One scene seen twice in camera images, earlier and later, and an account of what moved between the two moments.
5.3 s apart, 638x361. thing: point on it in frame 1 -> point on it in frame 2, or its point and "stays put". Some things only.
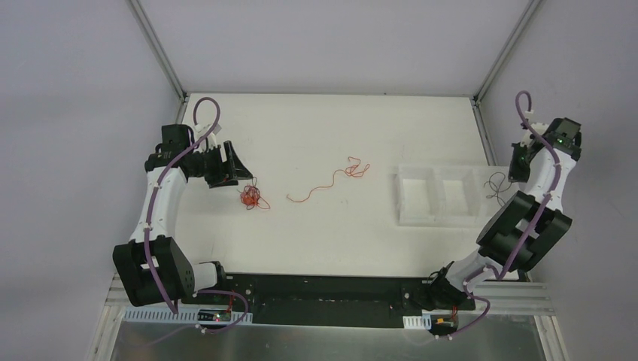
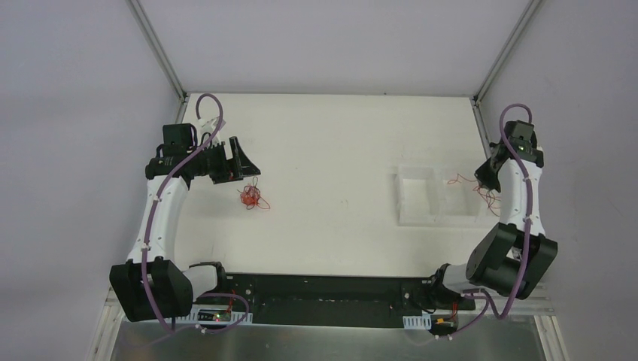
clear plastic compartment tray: (440, 195) stays put
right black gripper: (516, 162) -> (490, 174)
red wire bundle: (250, 196) stays put
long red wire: (354, 170) -> (490, 201)
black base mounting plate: (329, 300) stays put
